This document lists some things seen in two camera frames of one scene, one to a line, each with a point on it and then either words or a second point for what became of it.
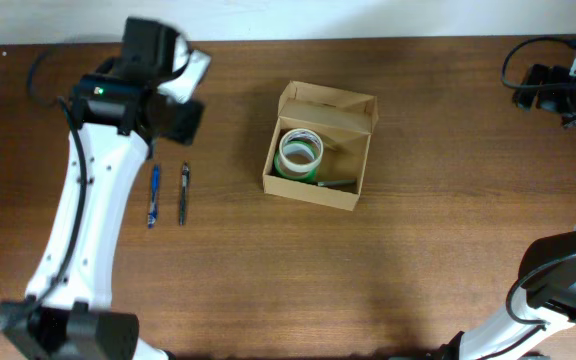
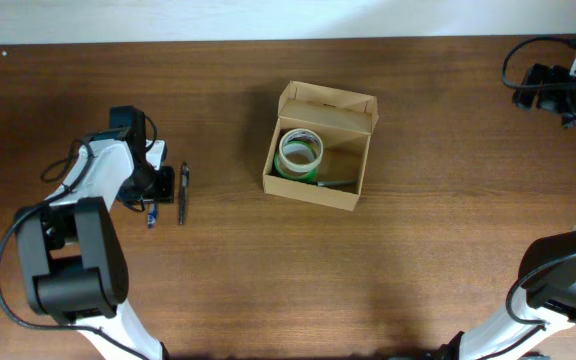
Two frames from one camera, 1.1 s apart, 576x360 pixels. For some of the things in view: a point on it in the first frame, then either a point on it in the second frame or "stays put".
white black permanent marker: x=335 y=183 stays put
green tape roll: x=301 y=177 stays put
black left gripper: x=183 y=122 -> x=166 y=184
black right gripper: x=533 y=86 stays put
